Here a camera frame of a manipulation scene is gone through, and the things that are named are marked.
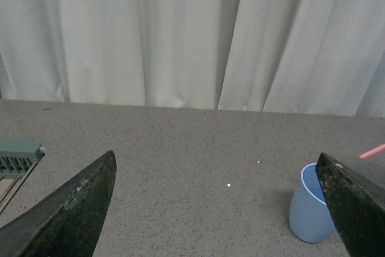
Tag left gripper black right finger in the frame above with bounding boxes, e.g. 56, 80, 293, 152
316, 153, 384, 256

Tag pink chopstick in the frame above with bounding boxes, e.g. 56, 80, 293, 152
359, 144, 385, 159

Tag light blue cup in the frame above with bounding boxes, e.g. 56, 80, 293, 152
289, 163, 337, 243

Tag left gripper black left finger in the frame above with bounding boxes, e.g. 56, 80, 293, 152
1, 150, 117, 256

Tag green dish rack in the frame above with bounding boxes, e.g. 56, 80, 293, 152
1, 138, 46, 179

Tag white pleated curtain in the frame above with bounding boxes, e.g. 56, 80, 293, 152
1, 0, 384, 117

